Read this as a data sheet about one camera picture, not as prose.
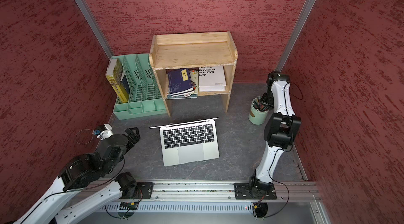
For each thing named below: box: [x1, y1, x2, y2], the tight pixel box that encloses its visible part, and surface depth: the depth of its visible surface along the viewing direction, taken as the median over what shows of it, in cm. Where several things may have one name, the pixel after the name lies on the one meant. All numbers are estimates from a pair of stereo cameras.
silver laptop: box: [148, 117, 220, 167], surface depth 85 cm
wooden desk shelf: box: [149, 31, 239, 118], surface depth 79 cm
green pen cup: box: [248, 98, 270, 126], surface depth 93 cm
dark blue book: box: [167, 68, 194, 96], surface depth 91 cm
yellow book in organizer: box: [105, 57, 130, 104], surface depth 99 cm
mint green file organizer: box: [110, 53, 167, 121], surface depth 104 cm
